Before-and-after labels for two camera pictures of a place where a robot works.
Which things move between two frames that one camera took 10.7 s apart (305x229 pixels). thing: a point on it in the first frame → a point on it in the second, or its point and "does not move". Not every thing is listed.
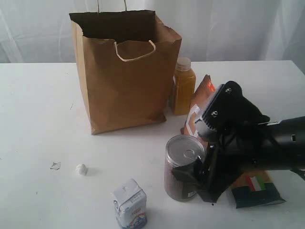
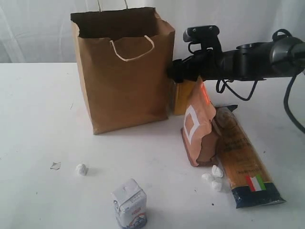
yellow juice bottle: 184,86 does not move
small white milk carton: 130,202 does not move
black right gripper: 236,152 → 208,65
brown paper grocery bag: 128,60 does not move
